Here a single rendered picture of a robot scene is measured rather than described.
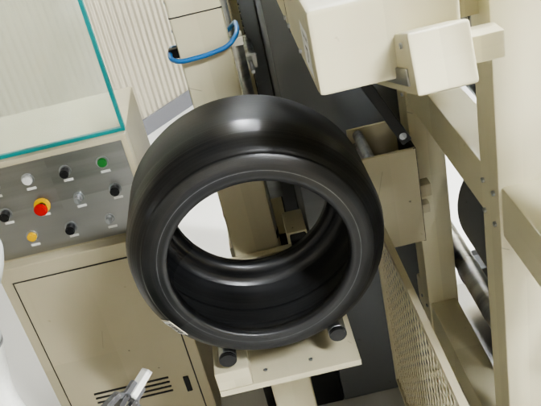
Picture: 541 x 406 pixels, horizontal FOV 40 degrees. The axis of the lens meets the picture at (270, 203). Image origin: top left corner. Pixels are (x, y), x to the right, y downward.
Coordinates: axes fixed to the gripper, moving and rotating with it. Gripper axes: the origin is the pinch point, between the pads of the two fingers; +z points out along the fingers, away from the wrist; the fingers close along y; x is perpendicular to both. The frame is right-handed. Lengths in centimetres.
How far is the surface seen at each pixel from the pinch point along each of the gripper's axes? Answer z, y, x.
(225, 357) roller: 16.9, 16.6, -0.2
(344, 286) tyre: 41, 19, 26
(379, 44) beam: 56, -30, 70
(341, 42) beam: 53, -35, 67
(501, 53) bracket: 66, -16, 81
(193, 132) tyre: 48, -29, 17
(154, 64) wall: 229, 37, -320
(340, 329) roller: 35.5, 30.9, 16.8
